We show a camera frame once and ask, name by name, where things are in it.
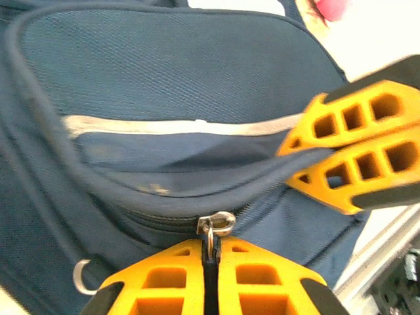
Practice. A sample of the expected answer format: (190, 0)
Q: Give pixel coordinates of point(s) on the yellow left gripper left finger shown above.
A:
(193, 282)

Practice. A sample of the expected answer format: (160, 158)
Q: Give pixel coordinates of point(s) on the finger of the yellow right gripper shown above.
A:
(380, 183)
(364, 131)

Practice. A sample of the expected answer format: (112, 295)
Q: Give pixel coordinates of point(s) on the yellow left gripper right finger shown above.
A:
(229, 285)

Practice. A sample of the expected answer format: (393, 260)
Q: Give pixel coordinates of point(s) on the navy blue backpack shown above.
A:
(164, 82)

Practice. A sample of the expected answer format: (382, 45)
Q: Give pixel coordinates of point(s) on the aluminium frame rail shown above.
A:
(370, 259)

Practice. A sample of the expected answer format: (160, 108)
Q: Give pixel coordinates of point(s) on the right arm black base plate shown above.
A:
(393, 288)

